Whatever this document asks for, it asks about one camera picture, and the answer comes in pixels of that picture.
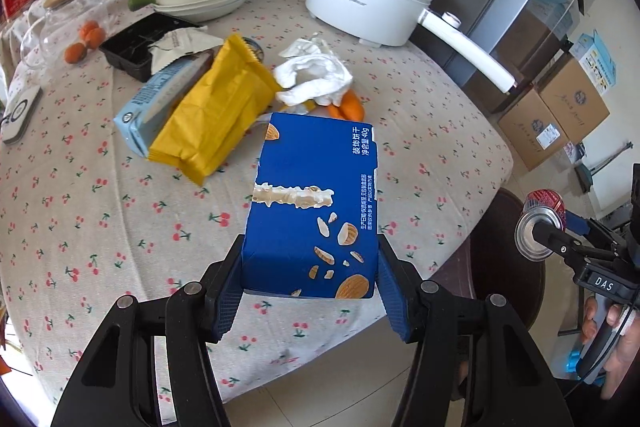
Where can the small orange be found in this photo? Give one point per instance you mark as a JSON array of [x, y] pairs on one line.
[[75, 53], [91, 33]]

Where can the plain cardboard box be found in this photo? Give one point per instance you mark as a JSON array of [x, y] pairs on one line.
[[575, 102]]

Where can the black plastic tray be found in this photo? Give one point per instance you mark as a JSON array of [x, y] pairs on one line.
[[125, 49]]

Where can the cardboard box with label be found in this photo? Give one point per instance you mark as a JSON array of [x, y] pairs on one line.
[[525, 127]]

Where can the clear jar with oranges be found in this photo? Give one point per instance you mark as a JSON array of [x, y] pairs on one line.
[[55, 32]]

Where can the light blue carton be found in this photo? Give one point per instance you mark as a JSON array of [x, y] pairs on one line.
[[145, 112]]

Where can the orange peel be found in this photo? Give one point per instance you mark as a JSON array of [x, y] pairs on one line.
[[347, 104]]

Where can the blue and white box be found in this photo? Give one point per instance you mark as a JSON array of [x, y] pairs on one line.
[[595, 59]]

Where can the broom with dustpan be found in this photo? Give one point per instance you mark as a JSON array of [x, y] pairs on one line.
[[585, 172]]

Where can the red metal can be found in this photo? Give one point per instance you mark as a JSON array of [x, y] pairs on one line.
[[530, 237]]

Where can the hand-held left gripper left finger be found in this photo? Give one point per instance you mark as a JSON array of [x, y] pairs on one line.
[[227, 302]]

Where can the cherry print tablecloth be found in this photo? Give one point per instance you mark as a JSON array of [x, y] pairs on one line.
[[75, 207]]

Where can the purple packet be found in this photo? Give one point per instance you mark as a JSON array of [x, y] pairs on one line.
[[575, 152]]

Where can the brown trash bin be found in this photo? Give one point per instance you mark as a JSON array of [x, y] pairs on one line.
[[500, 237]]

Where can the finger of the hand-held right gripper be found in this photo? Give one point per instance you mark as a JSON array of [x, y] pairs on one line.
[[555, 242], [575, 221]]

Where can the white remote device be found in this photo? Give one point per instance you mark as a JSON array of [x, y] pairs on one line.
[[20, 114]]

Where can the blue biscuit box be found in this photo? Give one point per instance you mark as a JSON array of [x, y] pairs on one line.
[[310, 217]]

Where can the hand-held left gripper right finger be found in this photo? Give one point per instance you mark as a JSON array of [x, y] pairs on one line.
[[395, 297]]

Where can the green cucumber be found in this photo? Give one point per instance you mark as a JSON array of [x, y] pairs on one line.
[[140, 2]]

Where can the white paper napkin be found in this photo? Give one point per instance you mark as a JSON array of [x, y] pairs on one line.
[[315, 72]]

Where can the yellow snack packet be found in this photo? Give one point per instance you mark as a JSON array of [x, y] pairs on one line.
[[215, 117]]

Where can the person's right hand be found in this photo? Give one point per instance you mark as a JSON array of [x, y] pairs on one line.
[[625, 357]]

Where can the grey refrigerator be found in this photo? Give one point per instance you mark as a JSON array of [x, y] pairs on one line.
[[500, 7]]

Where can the white torn wrapper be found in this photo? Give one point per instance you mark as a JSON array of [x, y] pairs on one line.
[[185, 44]]

